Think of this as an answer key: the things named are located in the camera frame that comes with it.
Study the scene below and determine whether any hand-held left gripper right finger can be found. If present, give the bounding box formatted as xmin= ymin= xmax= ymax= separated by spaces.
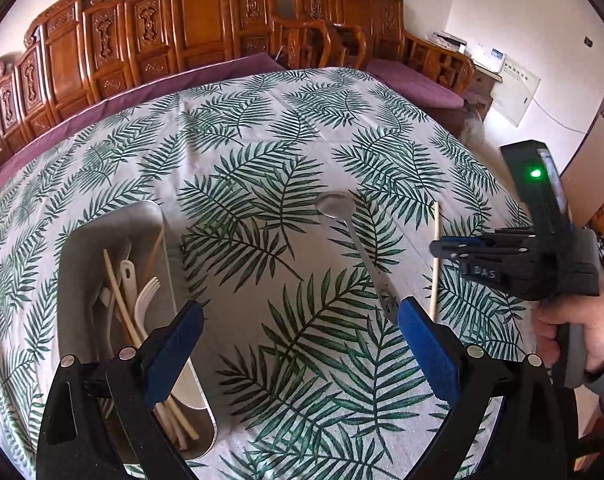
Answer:
xmin=399 ymin=296 xmax=582 ymax=480

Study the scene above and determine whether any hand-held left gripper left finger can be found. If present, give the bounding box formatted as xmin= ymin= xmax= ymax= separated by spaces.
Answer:
xmin=34 ymin=301 xmax=205 ymax=480

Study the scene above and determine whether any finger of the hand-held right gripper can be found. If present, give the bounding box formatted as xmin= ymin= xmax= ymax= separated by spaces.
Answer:
xmin=441 ymin=227 xmax=537 ymax=252
xmin=430 ymin=241 xmax=538 ymax=287

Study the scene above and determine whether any white plastic fork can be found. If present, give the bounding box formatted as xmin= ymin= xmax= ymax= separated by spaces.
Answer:
xmin=133 ymin=276 xmax=161 ymax=343

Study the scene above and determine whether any large metal spoon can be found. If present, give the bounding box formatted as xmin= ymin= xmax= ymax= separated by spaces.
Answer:
xmin=315 ymin=191 xmax=403 ymax=325

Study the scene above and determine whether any white utensil tray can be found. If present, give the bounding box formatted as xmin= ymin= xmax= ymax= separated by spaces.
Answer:
xmin=57 ymin=201 xmax=217 ymax=466

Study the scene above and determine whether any white plastic spoon with slot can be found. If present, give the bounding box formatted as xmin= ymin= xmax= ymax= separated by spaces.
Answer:
xmin=118 ymin=259 xmax=139 ymax=331

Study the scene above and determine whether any wooden side table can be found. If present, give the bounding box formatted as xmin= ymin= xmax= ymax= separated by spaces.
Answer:
xmin=462 ymin=62 xmax=502 ymax=116

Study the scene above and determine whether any short purple seat cushion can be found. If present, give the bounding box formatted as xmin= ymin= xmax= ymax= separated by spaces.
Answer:
xmin=364 ymin=57 xmax=465 ymax=111

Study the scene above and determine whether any white box device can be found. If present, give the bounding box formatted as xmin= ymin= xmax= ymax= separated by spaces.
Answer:
xmin=474 ymin=47 xmax=507 ymax=73

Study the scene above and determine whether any white flat device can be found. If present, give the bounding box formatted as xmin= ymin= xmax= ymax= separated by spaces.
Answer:
xmin=431 ymin=31 xmax=468 ymax=53

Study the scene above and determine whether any palm leaf tablecloth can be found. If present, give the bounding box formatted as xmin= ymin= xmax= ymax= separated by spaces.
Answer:
xmin=0 ymin=67 xmax=547 ymax=480

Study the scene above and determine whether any long purple seat cushion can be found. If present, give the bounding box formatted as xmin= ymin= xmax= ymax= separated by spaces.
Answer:
xmin=0 ymin=52 xmax=287 ymax=196

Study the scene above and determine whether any carved wooden sofa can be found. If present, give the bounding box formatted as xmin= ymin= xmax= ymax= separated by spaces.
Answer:
xmin=0 ymin=0 xmax=335 ymax=181

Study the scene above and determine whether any thin white cable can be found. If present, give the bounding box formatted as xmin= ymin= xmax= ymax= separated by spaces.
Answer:
xmin=532 ymin=100 xmax=590 ymax=133

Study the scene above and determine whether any white wall meter box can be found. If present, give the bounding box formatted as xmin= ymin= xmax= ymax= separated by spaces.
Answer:
xmin=489 ymin=57 xmax=541 ymax=128

